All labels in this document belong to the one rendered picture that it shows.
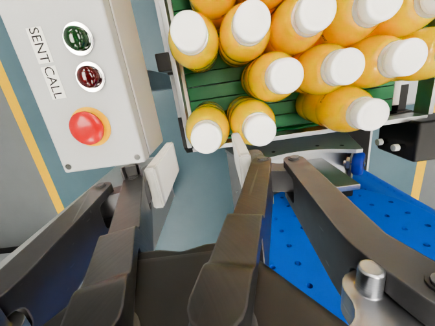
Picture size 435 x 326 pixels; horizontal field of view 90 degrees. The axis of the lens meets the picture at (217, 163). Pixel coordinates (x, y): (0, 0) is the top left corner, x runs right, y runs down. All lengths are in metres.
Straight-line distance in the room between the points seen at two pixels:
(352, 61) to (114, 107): 0.27
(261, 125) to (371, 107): 0.13
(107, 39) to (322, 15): 0.22
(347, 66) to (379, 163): 1.52
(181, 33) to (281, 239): 0.28
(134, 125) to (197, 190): 1.27
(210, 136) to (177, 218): 1.40
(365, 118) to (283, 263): 0.20
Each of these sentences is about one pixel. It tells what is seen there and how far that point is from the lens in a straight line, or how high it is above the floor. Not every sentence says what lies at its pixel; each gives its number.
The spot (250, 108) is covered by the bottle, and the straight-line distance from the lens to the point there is 0.30.
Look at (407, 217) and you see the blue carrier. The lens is 0.42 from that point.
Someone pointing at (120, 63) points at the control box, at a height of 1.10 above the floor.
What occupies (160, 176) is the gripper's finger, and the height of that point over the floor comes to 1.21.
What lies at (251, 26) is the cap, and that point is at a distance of 0.27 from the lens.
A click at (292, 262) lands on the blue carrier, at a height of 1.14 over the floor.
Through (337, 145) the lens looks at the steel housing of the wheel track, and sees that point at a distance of 0.49.
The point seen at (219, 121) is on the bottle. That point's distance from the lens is 0.30.
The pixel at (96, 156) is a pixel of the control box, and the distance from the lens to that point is 0.29.
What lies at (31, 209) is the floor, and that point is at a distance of 2.05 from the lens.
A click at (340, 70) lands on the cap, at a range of 0.30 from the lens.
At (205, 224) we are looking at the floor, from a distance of 1.66.
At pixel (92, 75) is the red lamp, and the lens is 0.26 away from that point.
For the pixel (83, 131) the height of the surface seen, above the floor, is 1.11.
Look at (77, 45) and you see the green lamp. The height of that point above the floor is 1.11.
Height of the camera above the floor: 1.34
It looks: 70 degrees down
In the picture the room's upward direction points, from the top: 178 degrees clockwise
